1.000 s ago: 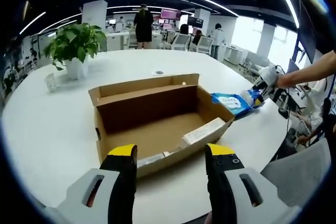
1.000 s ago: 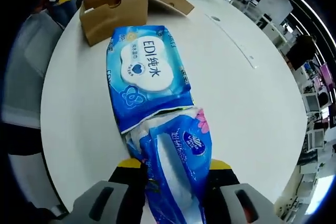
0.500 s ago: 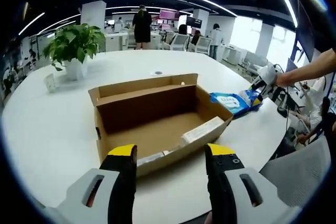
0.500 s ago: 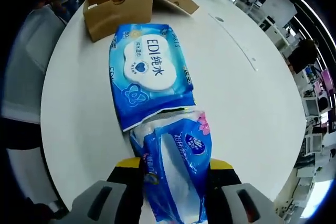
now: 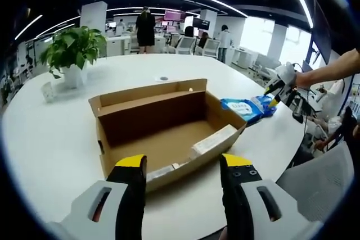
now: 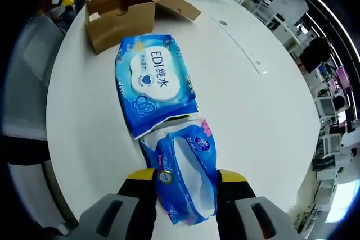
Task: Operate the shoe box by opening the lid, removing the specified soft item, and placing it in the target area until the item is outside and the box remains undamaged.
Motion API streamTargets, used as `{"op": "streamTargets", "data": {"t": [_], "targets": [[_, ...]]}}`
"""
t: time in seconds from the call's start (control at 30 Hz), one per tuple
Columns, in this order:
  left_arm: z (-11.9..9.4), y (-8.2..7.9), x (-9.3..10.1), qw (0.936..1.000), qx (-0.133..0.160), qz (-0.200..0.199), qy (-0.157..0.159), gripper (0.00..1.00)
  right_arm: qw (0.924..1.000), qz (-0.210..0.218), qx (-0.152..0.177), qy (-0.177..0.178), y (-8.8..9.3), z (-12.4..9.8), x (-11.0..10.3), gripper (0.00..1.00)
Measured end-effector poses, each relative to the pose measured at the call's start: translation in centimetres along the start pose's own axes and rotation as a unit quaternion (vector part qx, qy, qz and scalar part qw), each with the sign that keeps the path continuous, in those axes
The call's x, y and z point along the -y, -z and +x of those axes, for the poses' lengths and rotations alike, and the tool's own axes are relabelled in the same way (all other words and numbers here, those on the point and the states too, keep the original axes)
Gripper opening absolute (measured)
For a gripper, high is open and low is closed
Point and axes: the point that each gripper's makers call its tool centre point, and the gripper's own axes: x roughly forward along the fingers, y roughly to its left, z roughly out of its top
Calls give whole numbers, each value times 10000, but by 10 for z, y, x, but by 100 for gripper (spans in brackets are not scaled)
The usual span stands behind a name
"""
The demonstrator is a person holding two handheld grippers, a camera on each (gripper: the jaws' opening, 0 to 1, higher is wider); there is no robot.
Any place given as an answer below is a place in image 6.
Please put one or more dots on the person's dark shorts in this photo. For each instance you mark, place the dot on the person's dark shorts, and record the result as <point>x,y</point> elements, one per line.
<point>25,150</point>

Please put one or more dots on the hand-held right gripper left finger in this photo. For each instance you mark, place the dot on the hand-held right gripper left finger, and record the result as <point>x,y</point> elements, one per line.
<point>132,212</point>

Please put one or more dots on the blue wet wipes pack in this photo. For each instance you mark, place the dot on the blue wet wipes pack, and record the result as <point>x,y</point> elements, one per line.
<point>152,77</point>

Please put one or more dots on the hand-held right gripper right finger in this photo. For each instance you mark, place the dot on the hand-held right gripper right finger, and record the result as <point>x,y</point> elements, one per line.
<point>239,212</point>

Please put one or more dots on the brown cardboard shoe box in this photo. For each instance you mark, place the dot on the brown cardboard shoe box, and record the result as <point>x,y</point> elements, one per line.
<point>121,26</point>

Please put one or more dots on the blue soft tissue pack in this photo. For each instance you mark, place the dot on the blue soft tissue pack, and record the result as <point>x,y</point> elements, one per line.
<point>168,167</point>

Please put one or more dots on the person's grey shirt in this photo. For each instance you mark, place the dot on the person's grey shirt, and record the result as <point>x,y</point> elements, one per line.
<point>33,77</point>

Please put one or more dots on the purple wall screen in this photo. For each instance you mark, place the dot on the purple wall screen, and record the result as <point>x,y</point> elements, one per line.
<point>343,75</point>

